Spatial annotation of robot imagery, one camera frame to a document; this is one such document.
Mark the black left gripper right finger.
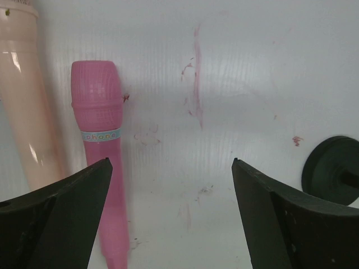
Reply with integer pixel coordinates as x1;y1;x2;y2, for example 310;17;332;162
232;159;358;268

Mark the black round-base clamp stand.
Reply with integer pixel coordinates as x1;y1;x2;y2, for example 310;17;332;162
301;136;358;206

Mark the beige toy microphone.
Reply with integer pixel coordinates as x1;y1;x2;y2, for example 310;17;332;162
1;1;65;191

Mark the pink toy microphone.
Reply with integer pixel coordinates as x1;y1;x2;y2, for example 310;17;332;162
71;61;130;268

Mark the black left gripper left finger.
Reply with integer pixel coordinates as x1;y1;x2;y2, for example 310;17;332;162
1;158;113;268

